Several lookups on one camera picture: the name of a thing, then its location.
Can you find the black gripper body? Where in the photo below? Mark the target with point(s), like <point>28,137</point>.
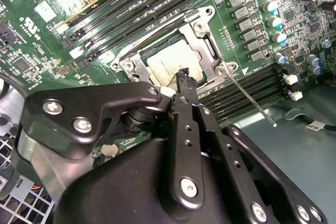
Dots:
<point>118,195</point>

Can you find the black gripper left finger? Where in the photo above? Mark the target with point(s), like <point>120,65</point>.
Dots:
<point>65,113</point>

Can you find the silver CPU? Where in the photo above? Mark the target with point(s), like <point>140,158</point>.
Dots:
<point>173,61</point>

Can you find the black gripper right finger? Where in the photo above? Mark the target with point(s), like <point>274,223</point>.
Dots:
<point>262,171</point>

